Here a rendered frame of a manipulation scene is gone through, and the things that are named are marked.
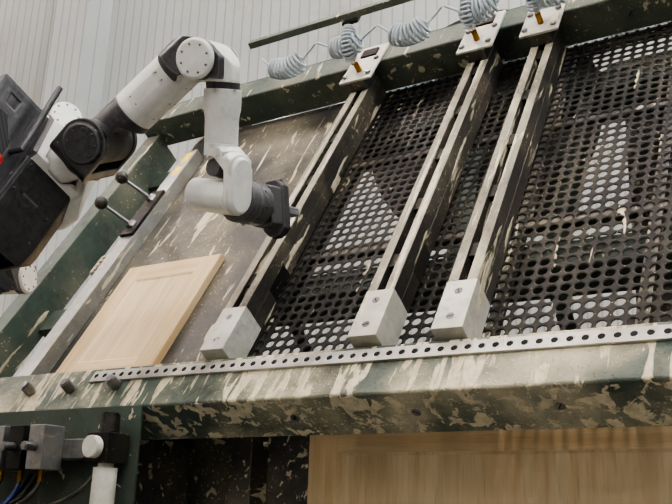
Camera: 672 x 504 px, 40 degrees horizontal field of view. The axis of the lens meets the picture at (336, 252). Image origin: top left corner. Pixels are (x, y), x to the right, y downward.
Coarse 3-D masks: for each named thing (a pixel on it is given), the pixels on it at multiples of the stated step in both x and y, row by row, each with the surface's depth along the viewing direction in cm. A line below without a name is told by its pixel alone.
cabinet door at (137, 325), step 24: (168, 264) 237; (192, 264) 231; (216, 264) 226; (120, 288) 238; (144, 288) 233; (168, 288) 227; (192, 288) 221; (120, 312) 228; (144, 312) 223; (168, 312) 217; (96, 336) 224; (120, 336) 219; (144, 336) 214; (168, 336) 209; (72, 360) 220; (96, 360) 215; (120, 360) 210; (144, 360) 205
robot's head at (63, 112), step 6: (60, 102) 200; (66, 102) 200; (54, 108) 198; (60, 108) 199; (66, 108) 200; (72, 108) 201; (54, 114) 198; (60, 114) 198; (66, 114) 199; (72, 114) 200; (78, 114) 201; (60, 120) 198; (66, 120) 198
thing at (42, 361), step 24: (192, 168) 280; (168, 192) 269; (120, 240) 256; (144, 240) 258; (120, 264) 249; (96, 288) 241; (72, 312) 235; (48, 336) 230; (72, 336) 232; (48, 360) 224
